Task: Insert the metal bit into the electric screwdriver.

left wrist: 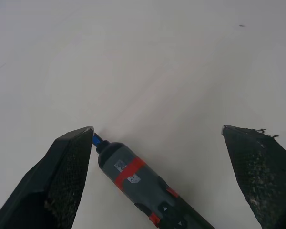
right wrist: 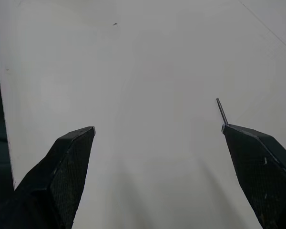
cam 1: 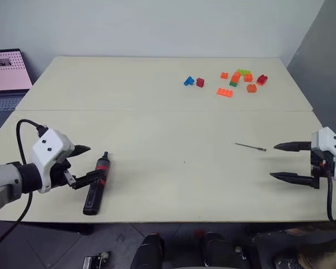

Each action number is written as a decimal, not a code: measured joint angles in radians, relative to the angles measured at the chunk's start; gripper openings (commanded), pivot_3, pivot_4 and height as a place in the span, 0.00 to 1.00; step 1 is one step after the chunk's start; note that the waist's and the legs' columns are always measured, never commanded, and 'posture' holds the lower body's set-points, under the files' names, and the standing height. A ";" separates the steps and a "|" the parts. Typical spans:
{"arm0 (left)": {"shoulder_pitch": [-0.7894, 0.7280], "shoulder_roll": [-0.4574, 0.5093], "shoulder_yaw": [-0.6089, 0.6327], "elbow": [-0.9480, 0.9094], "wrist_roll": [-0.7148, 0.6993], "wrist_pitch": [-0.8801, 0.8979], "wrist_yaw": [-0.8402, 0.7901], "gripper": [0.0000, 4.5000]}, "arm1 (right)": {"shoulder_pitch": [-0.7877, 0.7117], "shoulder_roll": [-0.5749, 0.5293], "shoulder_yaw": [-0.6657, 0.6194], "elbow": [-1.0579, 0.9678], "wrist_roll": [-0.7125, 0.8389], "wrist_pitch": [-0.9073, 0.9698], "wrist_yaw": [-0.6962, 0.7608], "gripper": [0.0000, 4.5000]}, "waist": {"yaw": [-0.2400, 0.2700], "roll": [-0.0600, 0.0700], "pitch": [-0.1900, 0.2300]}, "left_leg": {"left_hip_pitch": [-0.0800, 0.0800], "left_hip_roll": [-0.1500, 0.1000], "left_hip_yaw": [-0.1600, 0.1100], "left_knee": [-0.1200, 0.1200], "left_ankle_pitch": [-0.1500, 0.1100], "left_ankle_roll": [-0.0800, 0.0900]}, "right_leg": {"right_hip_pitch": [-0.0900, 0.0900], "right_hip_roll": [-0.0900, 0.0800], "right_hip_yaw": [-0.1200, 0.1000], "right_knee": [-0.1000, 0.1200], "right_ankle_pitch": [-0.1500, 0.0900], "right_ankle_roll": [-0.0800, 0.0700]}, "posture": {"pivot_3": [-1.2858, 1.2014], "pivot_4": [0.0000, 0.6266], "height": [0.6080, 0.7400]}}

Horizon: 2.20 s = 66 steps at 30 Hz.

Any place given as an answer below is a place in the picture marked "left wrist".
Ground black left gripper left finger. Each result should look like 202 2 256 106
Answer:
0 126 95 229

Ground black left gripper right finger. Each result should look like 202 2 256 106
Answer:
220 124 286 229

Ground grey electric screwdriver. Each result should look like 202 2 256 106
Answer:
92 133 216 229

